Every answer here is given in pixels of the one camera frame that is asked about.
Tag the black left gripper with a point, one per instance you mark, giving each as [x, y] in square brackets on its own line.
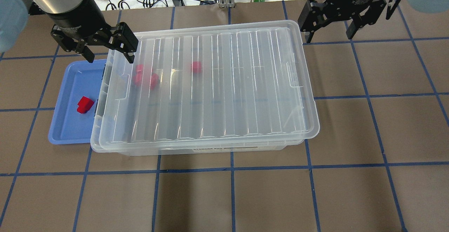
[74, 16]

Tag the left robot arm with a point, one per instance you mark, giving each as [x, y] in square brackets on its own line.
[14, 15]

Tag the blue plastic tray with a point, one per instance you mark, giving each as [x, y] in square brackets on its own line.
[81, 79]

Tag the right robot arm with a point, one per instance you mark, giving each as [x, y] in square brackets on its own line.
[426, 6]

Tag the clear plastic storage box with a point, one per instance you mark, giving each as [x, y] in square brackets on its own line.
[210, 147]

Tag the red block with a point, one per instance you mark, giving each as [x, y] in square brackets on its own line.
[154, 81]
[138, 77]
[84, 105]
[196, 67]

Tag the clear plastic box lid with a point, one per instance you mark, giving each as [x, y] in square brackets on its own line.
[210, 84]

